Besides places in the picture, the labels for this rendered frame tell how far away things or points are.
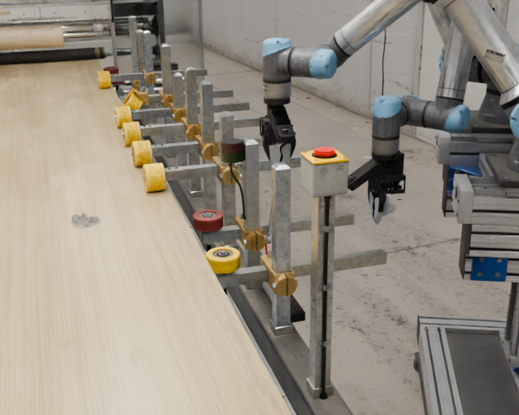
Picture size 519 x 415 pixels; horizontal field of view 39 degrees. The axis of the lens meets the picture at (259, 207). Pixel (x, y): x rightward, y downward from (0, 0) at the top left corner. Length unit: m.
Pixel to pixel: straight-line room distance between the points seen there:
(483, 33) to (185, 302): 0.88
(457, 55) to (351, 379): 1.37
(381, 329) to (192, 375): 1.99
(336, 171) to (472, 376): 1.39
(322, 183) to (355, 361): 1.72
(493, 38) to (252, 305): 0.87
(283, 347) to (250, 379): 0.47
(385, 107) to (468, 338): 1.11
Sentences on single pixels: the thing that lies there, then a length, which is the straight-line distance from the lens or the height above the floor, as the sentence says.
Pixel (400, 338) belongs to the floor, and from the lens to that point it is 3.18.
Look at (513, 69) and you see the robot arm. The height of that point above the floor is 1.31.
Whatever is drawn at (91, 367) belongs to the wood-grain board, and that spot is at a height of 0.90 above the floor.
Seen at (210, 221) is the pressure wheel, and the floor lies 0.90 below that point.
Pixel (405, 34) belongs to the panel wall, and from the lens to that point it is 6.06.
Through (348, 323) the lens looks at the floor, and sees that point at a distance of 3.26.
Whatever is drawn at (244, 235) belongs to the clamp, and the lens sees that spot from 1.94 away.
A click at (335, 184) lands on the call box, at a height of 1.17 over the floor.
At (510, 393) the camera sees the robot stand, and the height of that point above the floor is 0.21.
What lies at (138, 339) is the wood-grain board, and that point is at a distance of 1.42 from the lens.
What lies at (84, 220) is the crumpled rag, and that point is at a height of 0.92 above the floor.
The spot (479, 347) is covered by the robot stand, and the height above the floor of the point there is 0.21.
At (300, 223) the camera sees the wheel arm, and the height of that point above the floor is 0.85.
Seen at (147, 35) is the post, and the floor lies 1.14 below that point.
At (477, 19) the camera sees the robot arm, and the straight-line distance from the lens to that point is 1.76.
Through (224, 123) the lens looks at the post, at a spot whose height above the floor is 1.10.
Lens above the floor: 1.63
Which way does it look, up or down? 21 degrees down
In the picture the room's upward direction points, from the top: 1 degrees counter-clockwise
